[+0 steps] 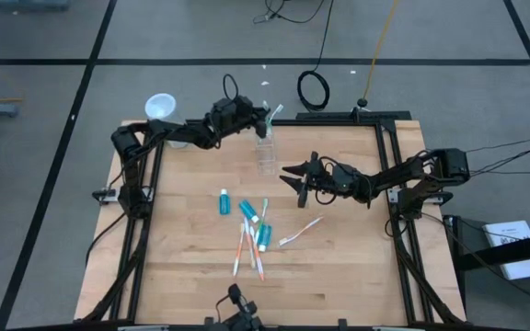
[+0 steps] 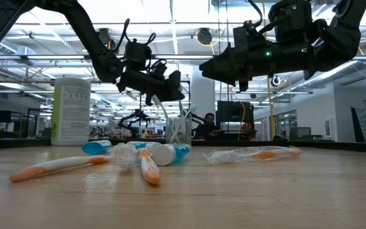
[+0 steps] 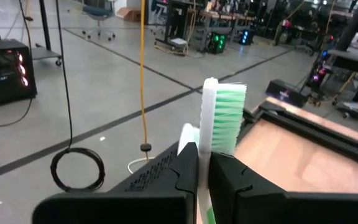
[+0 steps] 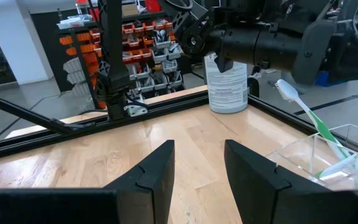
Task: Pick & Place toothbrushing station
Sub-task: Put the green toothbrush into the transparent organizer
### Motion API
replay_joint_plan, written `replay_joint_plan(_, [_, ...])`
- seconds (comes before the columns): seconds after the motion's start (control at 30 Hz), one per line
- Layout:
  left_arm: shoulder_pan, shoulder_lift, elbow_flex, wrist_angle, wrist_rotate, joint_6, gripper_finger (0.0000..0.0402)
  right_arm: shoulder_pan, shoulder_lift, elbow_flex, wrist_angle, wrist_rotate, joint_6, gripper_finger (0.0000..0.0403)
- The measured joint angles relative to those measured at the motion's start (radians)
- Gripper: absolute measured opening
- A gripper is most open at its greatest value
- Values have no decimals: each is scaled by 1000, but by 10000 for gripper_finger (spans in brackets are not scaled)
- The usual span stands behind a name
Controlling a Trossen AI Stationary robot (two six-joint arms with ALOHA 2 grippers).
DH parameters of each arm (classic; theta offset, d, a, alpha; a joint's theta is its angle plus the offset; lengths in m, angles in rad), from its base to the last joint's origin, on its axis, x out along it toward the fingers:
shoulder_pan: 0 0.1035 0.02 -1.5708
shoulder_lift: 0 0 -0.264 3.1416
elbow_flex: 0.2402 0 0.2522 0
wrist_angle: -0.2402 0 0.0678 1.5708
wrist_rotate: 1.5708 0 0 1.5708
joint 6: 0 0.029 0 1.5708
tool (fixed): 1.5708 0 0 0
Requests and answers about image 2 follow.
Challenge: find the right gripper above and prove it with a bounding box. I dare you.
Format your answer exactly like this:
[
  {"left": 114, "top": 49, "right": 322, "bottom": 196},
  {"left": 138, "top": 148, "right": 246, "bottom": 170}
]
[{"left": 199, "top": 43, "right": 316, "bottom": 92}]

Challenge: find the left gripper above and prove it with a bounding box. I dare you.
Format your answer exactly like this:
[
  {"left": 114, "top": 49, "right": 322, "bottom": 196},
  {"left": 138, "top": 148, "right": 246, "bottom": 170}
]
[{"left": 116, "top": 70, "right": 186, "bottom": 107}]

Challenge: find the small teal toothpaste tube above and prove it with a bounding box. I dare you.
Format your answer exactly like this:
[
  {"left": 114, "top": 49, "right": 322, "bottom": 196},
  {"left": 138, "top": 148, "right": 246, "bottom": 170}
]
[{"left": 151, "top": 143, "right": 192, "bottom": 167}]

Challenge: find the orange white toothbrush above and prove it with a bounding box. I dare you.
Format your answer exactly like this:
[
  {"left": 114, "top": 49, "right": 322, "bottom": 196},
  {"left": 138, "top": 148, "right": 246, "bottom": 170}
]
[
  {"left": 8, "top": 155, "right": 112, "bottom": 184},
  {"left": 138, "top": 147, "right": 162, "bottom": 186}
]

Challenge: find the black cabinet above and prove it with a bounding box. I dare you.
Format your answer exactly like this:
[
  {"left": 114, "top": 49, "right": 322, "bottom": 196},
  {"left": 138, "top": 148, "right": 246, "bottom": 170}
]
[{"left": 216, "top": 101, "right": 255, "bottom": 141}]

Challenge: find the clear acrylic organizer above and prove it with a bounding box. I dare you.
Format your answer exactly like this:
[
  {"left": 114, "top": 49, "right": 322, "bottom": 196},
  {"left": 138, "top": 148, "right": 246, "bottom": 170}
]
[{"left": 166, "top": 116, "right": 193, "bottom": 146}]

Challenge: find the person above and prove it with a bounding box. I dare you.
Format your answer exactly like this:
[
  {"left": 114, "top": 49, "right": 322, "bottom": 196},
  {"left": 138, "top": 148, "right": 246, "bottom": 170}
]
[{"left": 193, "top": 112, "right": 218, "bottom": 140}]

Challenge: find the white wipes canister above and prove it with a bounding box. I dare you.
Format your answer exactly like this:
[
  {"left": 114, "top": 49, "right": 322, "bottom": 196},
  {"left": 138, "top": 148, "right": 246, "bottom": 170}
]
[{"left": 50, "top": 77, "right": 92, "bottom": 146}]

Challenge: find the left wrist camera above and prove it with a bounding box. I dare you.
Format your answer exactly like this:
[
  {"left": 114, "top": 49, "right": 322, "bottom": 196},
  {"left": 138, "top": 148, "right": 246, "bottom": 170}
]
[{"left": 152, "top": 59, "right": 168, "bottom": 78}]

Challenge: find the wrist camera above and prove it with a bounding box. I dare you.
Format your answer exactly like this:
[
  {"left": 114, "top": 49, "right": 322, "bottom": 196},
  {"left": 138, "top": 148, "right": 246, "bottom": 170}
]
[
  {"left": 233, "top": 19, "right": 257, "bottom": 49},
  {"left": 152, "top": 59, "right": 168, "bottom": 78}
]

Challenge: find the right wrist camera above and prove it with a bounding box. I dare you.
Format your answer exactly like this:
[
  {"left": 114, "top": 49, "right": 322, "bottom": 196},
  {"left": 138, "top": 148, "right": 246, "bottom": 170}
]
[{"left": 233, "top": 19, "right": 257, "bottom": 49}]

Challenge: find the yellow hanging cable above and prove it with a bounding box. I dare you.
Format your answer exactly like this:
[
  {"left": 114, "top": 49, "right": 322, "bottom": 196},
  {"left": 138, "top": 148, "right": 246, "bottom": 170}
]
[{"left": 266, "top": 76, "right": 276, "bottom": 141}]

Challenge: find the black aluminium table frame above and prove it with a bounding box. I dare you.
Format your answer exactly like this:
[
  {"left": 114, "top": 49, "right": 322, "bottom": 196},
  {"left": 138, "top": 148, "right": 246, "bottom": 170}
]
[{"left": 0, "top": 137, "right": 366, "bottom": 154}]

